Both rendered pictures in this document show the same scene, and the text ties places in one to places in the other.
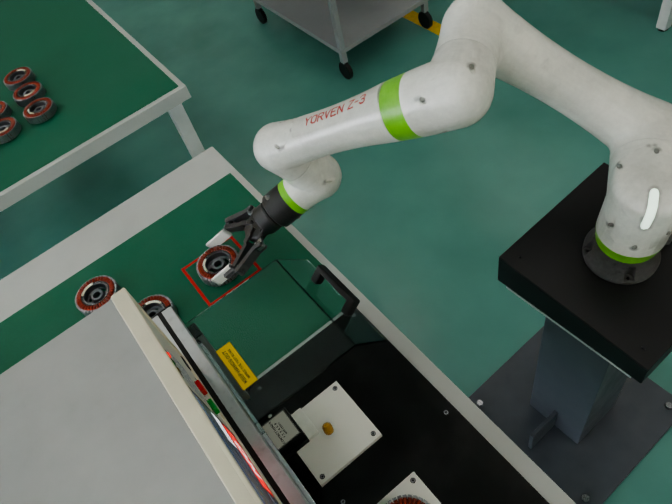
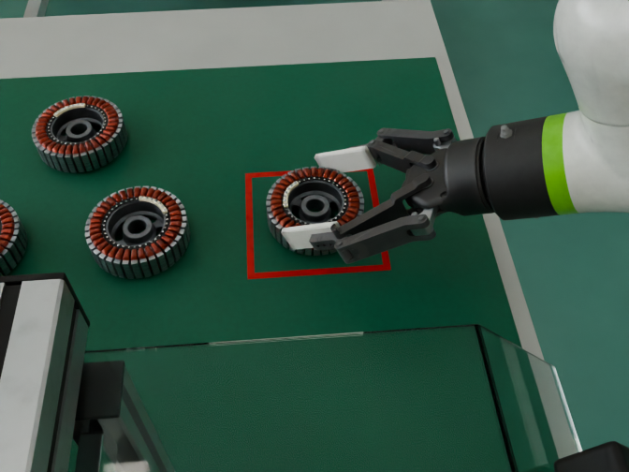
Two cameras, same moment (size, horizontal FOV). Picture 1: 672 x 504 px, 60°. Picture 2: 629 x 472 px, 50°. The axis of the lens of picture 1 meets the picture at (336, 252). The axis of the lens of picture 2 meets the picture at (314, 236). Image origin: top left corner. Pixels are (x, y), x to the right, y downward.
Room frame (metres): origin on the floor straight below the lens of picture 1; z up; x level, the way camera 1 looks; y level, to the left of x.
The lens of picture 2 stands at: (0.49, 0.13, 1.37)
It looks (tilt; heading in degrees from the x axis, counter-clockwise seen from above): 52 degrees down; 19
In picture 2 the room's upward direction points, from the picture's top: straight up
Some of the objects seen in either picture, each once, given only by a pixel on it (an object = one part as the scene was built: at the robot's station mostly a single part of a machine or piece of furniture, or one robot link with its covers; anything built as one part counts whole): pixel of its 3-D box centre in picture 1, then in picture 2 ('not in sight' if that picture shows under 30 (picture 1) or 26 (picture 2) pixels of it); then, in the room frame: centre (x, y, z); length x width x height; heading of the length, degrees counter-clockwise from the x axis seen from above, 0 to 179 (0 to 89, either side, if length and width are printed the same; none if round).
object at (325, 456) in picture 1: (329, 431); not in sight; (0.46, 0.12, 0.78); 0.15 x 0.15 x 0.01; 23
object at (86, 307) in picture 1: (98, 296); (80, 133); (1.00, 0.62, 0.77); 0.11 x 0.11 x 0.04
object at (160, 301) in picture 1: (153, 316); (138, 230); (0.88, 0.47, 0.77); 0.11 x 0.11 x 0.04
